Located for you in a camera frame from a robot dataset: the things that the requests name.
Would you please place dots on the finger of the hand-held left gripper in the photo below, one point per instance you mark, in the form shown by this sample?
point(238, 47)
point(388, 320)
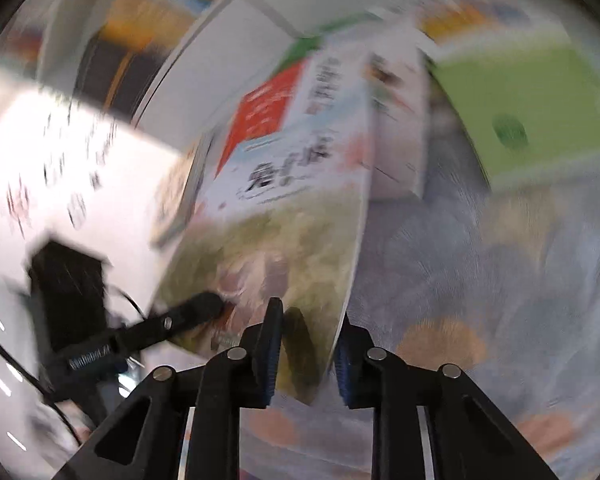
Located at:
point(180, 317)

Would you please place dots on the light green book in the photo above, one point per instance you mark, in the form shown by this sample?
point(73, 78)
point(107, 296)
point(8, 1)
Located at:
point(530, 110)

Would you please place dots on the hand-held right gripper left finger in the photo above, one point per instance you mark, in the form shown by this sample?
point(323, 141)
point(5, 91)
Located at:
point(269, 360)

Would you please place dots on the row of black and yellow books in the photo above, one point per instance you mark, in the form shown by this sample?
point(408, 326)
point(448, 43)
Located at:
point(120, 60)

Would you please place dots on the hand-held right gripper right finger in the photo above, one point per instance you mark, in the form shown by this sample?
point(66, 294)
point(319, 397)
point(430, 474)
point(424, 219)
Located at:
point(345, 365)

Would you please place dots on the fan-patterned tablecloth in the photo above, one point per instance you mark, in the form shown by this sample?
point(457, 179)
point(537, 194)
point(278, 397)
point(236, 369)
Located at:
point(455, 285)

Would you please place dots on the white bookshelf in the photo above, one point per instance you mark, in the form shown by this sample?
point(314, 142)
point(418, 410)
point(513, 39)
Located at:
point(220, 70)

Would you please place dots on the meadow cover book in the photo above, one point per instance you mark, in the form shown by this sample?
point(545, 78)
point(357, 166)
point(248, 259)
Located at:
point(280, 240)

